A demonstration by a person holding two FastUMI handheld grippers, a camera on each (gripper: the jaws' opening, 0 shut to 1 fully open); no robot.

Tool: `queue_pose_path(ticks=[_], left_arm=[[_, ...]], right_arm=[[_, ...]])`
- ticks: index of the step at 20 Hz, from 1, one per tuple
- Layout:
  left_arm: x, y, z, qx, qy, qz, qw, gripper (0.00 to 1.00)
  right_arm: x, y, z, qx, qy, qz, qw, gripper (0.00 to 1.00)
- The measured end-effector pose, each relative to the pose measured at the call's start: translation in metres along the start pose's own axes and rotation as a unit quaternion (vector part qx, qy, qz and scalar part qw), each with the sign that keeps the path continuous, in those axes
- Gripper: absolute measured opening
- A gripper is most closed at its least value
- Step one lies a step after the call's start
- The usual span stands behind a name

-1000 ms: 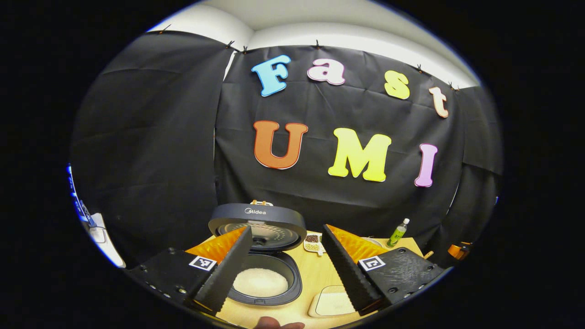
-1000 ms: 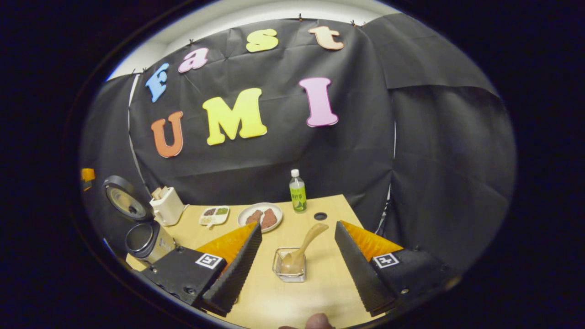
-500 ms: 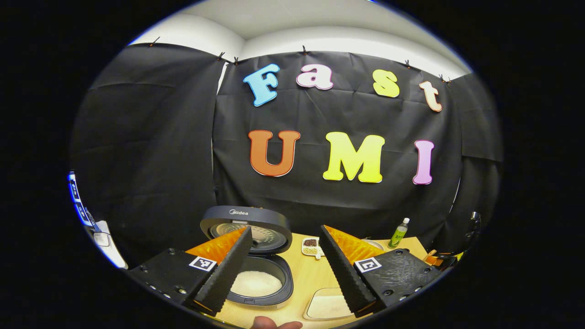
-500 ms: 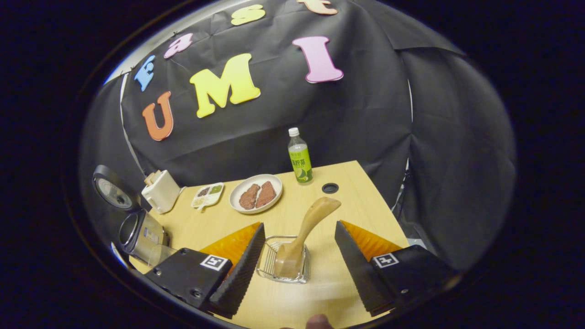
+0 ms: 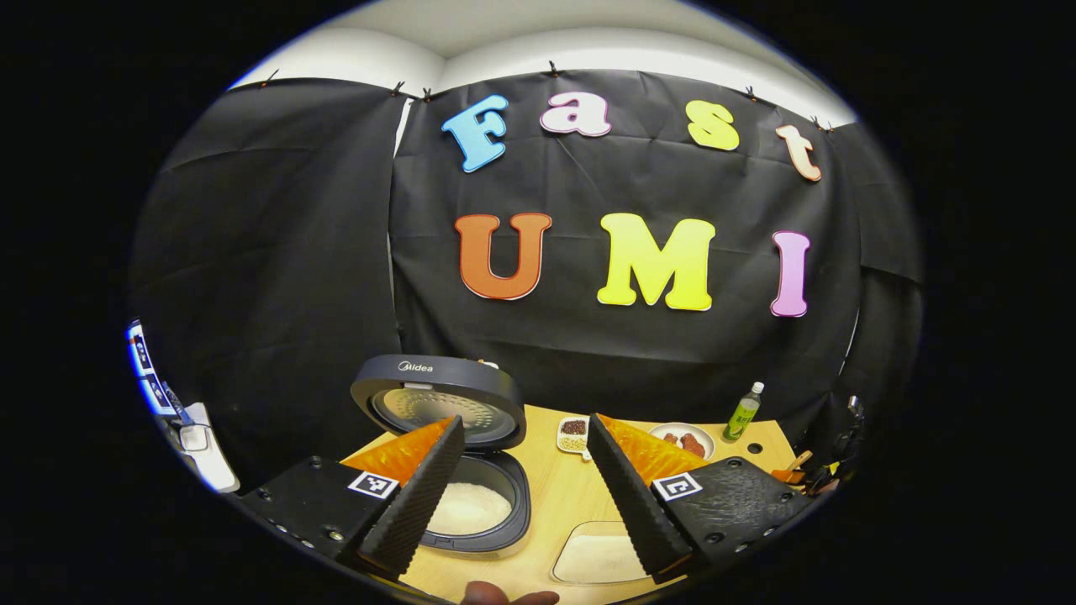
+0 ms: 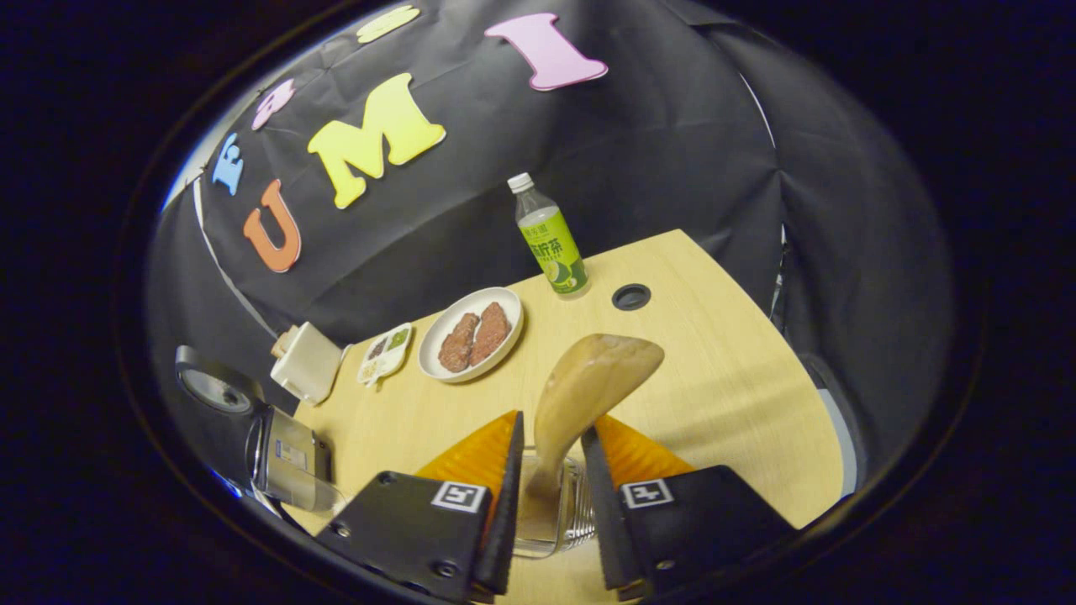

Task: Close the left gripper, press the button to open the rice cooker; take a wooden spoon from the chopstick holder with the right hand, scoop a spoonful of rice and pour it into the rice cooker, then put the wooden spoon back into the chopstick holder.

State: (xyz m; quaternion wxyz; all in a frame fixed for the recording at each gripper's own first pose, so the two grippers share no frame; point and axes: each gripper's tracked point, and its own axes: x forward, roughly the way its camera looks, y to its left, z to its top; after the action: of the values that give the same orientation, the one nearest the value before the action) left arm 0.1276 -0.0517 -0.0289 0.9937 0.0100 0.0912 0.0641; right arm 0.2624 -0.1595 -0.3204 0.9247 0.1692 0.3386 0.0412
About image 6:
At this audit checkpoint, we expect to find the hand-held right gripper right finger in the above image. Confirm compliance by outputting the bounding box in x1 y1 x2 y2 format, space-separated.
580 413 799 602

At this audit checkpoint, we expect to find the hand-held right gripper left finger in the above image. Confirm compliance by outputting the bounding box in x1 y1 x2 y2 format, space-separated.
315 410 526 604

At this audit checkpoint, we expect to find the dark grey rice cooker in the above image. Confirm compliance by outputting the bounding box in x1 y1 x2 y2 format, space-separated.
175 345 337 513

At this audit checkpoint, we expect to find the wooden spoon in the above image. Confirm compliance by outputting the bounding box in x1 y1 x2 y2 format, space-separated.
517 334 665 539

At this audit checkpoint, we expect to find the white round plate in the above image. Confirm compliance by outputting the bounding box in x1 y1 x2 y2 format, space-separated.
418 287 525 384

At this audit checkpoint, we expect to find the white sectioned bean dish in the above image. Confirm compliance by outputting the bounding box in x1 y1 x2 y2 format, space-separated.
357 323 414 389

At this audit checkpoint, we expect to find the white toaster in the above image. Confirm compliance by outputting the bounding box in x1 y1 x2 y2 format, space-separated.
270 322 344 406

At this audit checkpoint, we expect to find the brown meat piece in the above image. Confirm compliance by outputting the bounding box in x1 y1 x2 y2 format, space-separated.
438 313 480 373
469 302 512 366

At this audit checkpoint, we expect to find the green label drink bottle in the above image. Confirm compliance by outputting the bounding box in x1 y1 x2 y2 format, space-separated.
507 172 591 297

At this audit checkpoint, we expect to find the black backdrop cloth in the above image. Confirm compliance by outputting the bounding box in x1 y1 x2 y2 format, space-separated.
147 0 951 505

